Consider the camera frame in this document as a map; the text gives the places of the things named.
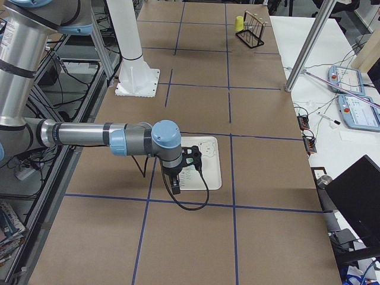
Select white power strip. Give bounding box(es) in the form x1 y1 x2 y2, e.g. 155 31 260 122
14 166 37 181

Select black monitor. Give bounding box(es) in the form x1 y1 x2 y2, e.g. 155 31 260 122
325 154 379 247

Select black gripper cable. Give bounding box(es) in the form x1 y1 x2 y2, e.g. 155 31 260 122
161 166 210 211

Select teach pendant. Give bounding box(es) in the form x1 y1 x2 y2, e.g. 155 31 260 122
328 65 366 96
338 94 379 132

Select orange black connector box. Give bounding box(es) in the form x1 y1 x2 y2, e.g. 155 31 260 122
297 115 310 130

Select black marker pen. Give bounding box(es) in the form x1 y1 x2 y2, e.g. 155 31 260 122
317 112 341 125

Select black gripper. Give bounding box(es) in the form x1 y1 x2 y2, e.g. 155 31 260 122
162 145 202 195

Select yellow plastic cup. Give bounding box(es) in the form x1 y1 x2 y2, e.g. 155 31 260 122
235 15 244 32

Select stack of magazines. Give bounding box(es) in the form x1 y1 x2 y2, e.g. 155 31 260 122
1 200 26 266

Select aluminium frame post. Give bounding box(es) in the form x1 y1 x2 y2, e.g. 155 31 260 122
285 0 337 92

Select black wire cup rack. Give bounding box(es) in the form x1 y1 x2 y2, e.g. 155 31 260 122
235 10 267 49

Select upper teach pendant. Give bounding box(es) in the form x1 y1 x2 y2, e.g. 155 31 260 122
328 65 366 96

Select pale green bear tray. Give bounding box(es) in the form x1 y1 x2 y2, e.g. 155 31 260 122
179 136 222 191

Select lower teach pendant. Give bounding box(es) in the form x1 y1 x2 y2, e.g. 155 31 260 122
338 94 379 132

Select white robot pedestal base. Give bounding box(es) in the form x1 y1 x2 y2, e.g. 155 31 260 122
106 0 160 97

